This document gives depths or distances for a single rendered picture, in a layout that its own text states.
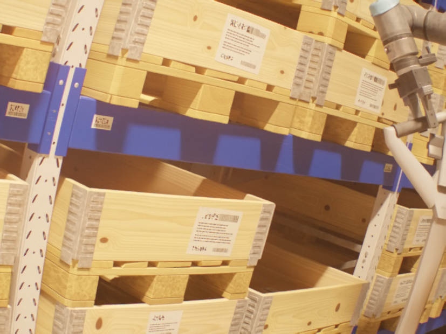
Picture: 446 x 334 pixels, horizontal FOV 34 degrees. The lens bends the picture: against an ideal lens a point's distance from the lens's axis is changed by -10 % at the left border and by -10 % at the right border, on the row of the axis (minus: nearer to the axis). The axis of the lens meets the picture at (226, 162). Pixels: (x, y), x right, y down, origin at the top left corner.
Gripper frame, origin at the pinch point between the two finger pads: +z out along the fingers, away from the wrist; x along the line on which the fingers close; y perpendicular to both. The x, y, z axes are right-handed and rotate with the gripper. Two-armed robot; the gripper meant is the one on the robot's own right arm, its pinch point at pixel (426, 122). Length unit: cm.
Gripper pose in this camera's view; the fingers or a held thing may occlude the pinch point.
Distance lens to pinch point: 191.7
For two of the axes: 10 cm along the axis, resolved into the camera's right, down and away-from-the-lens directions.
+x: 1.7, -1.4, -9.8
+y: -9.4, 2.7, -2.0
